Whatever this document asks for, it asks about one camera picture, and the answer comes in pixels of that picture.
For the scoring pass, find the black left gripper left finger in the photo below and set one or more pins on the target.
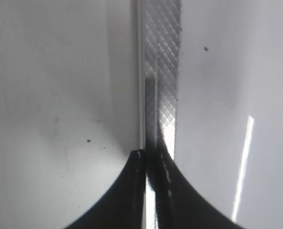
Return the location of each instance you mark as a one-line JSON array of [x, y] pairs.
[[121, 207]]

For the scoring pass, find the white board with grey frame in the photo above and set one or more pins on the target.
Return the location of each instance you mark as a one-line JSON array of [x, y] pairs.
[[69, 105]]

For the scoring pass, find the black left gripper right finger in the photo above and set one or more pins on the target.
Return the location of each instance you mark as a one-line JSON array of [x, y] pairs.
[[178, 204]]

